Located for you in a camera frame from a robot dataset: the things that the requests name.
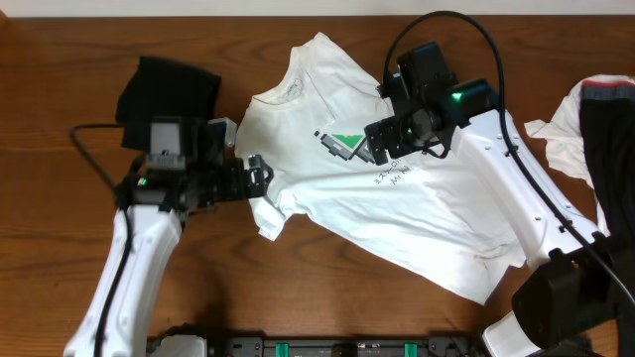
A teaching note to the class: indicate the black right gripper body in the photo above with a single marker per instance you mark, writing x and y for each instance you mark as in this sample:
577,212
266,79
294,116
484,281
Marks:
398,136

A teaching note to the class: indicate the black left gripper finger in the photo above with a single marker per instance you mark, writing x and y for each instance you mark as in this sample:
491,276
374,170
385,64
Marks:
258,169
258,187

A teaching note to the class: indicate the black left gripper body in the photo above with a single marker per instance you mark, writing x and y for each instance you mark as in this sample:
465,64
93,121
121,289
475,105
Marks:
247,175

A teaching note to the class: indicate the white printed t-shirt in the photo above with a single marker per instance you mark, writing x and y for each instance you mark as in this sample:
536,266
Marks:
430,216

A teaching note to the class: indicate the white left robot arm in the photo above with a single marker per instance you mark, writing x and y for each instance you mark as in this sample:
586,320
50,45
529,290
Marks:
152,210

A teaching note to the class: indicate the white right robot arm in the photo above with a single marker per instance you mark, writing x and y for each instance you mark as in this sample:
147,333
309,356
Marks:
579,278

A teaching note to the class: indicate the black folded cloth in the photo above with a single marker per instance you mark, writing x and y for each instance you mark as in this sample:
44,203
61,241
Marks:
163,88

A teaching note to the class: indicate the white crumpled garment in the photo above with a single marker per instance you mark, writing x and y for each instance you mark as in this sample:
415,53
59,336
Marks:
564,150

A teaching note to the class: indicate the dark navy striped garment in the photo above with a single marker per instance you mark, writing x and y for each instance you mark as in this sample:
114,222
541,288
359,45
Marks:
606,123

